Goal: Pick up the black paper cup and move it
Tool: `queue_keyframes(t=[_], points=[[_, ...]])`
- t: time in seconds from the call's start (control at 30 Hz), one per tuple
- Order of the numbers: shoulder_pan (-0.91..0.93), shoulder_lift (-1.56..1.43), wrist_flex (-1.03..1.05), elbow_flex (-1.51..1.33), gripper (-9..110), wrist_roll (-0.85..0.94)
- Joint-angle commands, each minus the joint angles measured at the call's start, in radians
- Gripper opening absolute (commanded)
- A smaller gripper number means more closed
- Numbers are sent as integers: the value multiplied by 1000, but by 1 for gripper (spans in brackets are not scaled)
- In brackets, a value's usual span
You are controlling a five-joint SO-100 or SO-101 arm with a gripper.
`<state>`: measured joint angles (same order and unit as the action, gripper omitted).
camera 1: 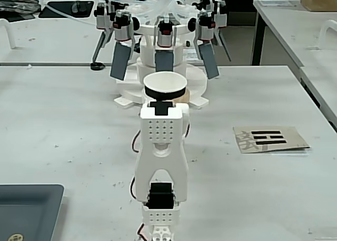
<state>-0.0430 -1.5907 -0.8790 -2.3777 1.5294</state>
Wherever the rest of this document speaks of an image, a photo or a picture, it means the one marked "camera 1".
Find white curved handle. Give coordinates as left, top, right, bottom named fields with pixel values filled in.
left=317, top=19, right=337, bottom=50
left=0, top=18, right=17, bottom=50

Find grey paddle actuator unit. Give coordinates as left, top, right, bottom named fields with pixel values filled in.
left=154, top=17, right=176, bottom=73
left=91, top=3, right=114, bottom=65
left=213, top=0, right=232, bottom=62
left=194, top=11, right=220, bottom=80
left=110, top=11, right=135, bottom=81

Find clear plastic tube bundle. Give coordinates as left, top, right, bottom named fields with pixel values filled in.
left=38, top=0, right=192, bottom=23

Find white table with black leg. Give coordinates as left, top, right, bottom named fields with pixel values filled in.
left=252, top=0, right=337, bottom=115

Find black paper cup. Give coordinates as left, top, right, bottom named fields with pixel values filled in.
left=143, top=71, right=187, bottom=103

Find black mat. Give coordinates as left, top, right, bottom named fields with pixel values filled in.
left=38, top=0, right=95, bottom=19

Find printed paper label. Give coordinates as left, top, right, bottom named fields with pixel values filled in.
left=182, top=48, right=204, bottom=61

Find dark grey tray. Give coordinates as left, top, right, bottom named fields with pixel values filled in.
left=0, top=184, right=65, bottom=241

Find cardboard card with black bars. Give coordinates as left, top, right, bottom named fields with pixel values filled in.
left=233, top=125, right=311, bottom=154

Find white paper sheets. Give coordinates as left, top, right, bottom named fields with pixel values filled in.
left=259, top=0, right=301, bottom=7

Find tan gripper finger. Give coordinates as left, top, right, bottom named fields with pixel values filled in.
left=173, top=89, right=191, bottom=104

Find dark crumpled plastic bag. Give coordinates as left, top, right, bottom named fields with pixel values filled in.
left=0, top=0, right=41, bottom=19

